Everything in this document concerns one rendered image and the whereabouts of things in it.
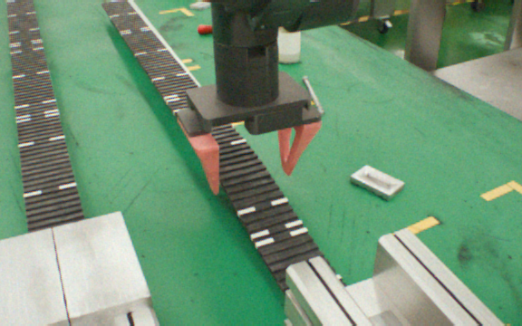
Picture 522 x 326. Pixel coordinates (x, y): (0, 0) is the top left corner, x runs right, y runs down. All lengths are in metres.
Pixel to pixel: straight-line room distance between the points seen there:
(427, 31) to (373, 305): 1.91
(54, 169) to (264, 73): 0.24
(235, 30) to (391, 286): 0.23
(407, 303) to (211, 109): 0.23
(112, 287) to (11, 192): 0.30
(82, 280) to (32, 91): 0.44
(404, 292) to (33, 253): 0.25
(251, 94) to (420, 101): 0.36
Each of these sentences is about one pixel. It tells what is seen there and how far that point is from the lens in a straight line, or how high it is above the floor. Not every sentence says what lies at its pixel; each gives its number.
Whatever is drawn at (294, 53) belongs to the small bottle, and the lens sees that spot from 0.87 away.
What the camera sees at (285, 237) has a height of 0.80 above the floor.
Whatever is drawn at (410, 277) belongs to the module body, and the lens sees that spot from 0.38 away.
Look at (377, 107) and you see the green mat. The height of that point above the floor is 0.78.
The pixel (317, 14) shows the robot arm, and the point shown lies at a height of 0.97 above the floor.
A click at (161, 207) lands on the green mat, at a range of 0.57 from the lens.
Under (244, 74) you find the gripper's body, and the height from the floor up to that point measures 0.93.
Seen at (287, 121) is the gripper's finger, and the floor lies 0.88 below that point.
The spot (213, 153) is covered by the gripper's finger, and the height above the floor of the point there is 0.86.
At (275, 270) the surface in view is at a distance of 0.47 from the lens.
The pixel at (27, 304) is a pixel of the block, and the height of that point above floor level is 0.87.
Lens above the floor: 1.12
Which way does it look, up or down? 33 degrees down
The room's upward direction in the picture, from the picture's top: straight up
